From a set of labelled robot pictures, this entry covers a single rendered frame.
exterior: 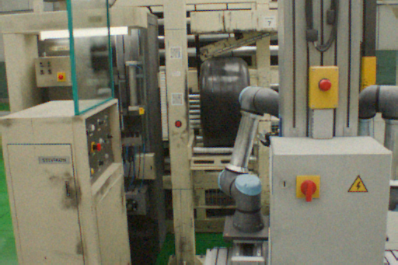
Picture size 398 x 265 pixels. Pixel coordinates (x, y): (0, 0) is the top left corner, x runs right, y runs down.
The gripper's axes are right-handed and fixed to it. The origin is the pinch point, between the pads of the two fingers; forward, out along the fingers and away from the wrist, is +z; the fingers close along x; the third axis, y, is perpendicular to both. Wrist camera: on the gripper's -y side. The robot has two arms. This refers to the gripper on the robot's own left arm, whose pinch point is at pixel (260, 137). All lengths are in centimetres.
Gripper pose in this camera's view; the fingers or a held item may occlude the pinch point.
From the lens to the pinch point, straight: 224.9
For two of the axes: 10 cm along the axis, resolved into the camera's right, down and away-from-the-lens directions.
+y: -2.1, -8.6, -4.7
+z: -6.1, -2.6, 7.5
